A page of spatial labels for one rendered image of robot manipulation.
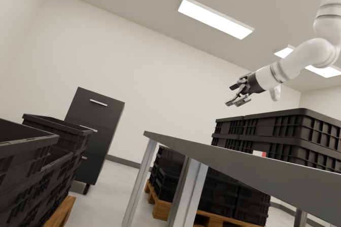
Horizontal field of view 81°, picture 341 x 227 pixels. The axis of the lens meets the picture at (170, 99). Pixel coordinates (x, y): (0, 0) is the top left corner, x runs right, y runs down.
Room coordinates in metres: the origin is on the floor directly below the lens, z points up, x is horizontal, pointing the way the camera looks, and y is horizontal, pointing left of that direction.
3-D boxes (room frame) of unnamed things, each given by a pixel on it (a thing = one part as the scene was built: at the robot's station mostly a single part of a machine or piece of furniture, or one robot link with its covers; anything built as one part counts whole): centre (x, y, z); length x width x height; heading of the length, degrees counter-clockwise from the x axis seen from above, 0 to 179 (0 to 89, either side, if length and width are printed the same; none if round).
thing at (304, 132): (0.87, -0.57, 0.87); 0.40 x 0.30 x 0.11; 7
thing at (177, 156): (2.57, -0.26, 0.37); 0.40 x 0.30 x 0.45; 101
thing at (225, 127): (1.27, -0.53, 0.87); 0.40 x 0.30 x 0.11; 7
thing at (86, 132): (1.24, 0.56, 0.37); 0.40 x 0.30 x 0.45; 11
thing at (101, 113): (2.17, 0.68, 0.45); 0.62 x 0.45 x 0.90; 11
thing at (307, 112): (0.87, -0.57, 0.92); 0.40 x 0.30 x 0.02; 7
